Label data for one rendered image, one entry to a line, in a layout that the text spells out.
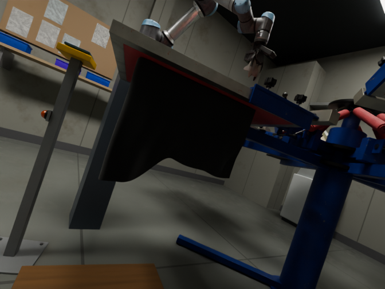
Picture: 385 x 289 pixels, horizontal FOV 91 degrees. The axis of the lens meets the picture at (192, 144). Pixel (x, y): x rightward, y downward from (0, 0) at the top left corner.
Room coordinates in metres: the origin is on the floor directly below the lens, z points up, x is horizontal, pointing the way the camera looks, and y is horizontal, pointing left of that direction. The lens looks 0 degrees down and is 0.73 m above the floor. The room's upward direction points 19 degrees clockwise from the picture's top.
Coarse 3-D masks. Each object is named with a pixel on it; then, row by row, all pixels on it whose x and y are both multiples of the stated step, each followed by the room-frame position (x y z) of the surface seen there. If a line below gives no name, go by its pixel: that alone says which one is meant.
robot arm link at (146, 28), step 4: (144, 20) 1.24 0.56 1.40; (148, 20) 1.23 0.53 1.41; (152, 20) 1.24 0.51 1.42; (144, 24) 1.23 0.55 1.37; (148, 24) 1.22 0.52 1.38; (152, 24) 1.23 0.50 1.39; (156, 24) 1.25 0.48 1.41; (140, 28) 1.25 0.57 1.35; (144, 28) 1.23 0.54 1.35; (148, 28) 1.23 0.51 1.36; (152, 28) 1.23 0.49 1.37; (156, 28) 1.25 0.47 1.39; (140, 32) 1.23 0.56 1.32; (144, 32) 1.22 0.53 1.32; (148, 32) 1.23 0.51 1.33; (152, 32) 1.24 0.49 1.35; (156, 32) 1.26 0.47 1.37; (160, 32) 1.31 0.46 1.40; (148, 36) 1.23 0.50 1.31; (152, 36) 1.25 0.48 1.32; (156, 36) 1.28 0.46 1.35; (160, 36) 1.30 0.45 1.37; (156, 40) 1.29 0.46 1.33; (160, 40) 1.31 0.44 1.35
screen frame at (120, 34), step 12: (120, 24) 0.52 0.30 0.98; (120, 36) 0.53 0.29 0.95; (132, 36) 0.54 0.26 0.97; (144, 36) 0.55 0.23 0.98; (120, 48) 0.61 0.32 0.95; (144, 48) 0.55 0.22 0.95; (156, 48) 0.56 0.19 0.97; (168, 48) 0.57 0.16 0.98; (120, 60) 0.73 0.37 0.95; (168, 60) 0.58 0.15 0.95; (180, 60) 0.58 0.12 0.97; (192, 60) 0.60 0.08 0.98; (120, 72) 0.92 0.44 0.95; (192, 72) 0.60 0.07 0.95; (204, 72) 0.61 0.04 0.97; (216, 72) 0.62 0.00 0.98; (216, 84) 0.64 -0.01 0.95; (228, 84) 0.64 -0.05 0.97; (240, 84) 0.66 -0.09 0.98; (240, 96) 0.68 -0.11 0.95
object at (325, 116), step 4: (312, 112) 0.81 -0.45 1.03; (316, 112) 0.80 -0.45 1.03; (320, 112) 0.78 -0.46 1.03; (324, 112) 0.76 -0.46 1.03; (328, 112) 0.75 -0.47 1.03; (332, 112) 0.74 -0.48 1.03; (336, 112) 0.74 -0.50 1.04; (320, 116) 0.77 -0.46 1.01; (324, 116) 0.76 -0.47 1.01; (328, 116) 0.74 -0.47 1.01; (332, 116) 0.74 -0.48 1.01; (336, 116) 0.75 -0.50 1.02; (312, 120) 0.80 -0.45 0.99; (316, 120) 0.78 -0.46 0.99; (320, 120) 0.77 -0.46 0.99; (324, 120) 0.75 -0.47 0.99; (328, 120) 0.74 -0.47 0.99; (332, 120) 0.74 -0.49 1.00; (336, 120) 0.75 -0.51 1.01; (312, 124) 0.84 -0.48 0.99; (316, 124) 0.82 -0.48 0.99; (320, 124) 0.81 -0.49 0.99; (324, 124) 0.79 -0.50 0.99; (328, 124) 0.77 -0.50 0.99; (332, 124) 0.76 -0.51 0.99; (336, 124) 0.75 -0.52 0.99
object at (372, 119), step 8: (344, 112) 1.12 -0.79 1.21; (352, 112) 1.13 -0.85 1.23; (360, 112) 1.05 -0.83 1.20; (368, 112) 1.02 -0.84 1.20; (368, 120) 0.96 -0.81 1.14; (376, 120) 0.91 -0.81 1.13; (384, 120) 1.03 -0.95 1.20; (312, 128) 1.06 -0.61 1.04; (320, 128) 1.50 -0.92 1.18; (360, 128) 1.35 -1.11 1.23; (376, 128) 0.89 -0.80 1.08; (384, 128) 0.87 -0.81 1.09; (376, 136) 1.28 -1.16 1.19; (384, 136) 1.25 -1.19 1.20
